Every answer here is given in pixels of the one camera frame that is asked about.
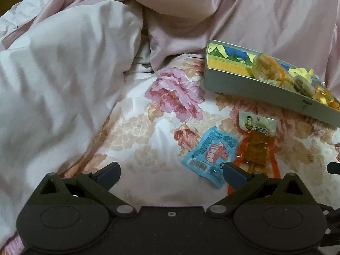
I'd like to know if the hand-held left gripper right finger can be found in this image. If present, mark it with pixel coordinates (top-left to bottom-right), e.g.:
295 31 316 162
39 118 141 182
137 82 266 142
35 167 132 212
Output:
207 161 304 216

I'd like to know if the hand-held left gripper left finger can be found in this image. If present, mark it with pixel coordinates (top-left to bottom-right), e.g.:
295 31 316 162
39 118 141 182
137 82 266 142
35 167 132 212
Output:
39 161 136 217

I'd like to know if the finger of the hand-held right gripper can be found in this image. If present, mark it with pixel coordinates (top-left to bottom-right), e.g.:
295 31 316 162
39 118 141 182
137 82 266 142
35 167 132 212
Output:
326 161 340 175

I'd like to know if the blue snack packet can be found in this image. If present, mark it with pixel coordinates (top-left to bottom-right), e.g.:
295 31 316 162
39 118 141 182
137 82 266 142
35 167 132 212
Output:
182 126 238 190

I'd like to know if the grey cardboard box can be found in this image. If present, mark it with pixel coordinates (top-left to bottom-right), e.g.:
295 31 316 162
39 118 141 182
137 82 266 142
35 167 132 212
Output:
203 40 340 126

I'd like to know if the orange-edged clear snack packet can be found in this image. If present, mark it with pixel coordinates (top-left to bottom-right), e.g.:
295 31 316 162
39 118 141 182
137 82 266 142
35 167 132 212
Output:
227 111 281 194

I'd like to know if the floral bedsheet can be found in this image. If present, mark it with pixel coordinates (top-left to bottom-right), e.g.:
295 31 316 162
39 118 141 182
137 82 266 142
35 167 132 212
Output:
57 53 340 210

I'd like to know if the crinkled yellow snack packet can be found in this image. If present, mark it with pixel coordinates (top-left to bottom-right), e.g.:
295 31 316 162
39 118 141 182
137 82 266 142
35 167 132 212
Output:
288 67 315 78

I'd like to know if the pink quilt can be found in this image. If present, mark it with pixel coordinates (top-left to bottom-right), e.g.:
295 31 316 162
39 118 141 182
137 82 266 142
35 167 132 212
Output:
0 0 340 255

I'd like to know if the clear jelly cup orange rim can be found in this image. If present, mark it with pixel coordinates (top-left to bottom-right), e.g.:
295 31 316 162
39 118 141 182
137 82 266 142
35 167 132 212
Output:
252 52 289 86

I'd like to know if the dark wooden headboard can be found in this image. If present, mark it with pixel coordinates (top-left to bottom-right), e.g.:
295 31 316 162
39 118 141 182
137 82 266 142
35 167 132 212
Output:
0 0 28 17

